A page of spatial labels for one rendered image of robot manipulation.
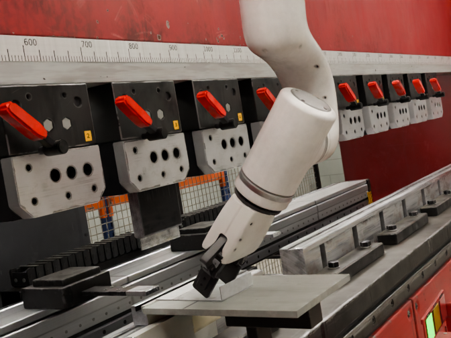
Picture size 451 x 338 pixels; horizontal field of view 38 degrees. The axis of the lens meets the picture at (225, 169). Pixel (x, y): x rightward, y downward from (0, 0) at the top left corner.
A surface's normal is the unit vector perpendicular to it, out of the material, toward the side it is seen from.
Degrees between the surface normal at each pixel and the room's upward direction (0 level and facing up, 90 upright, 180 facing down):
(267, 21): 92
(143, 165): 90
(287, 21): 96
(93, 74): 90
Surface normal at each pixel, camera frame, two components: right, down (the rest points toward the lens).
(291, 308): -0.16, -0.99
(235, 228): -0.39, 0.14
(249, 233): 0.66, 0.57
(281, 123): -0.67, 0.04
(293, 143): -0.11, 0.40
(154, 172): 0.83, -0.11
